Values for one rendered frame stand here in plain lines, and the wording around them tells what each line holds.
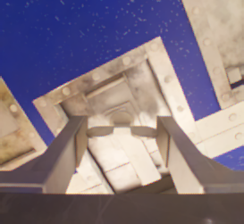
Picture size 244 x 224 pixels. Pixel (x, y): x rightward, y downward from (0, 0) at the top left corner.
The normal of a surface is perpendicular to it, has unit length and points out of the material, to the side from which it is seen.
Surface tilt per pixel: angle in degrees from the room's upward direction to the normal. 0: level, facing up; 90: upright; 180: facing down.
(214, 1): 90
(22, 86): 90
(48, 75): 90
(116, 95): 90
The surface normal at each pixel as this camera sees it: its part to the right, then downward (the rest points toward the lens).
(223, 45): 0.00, 0.26
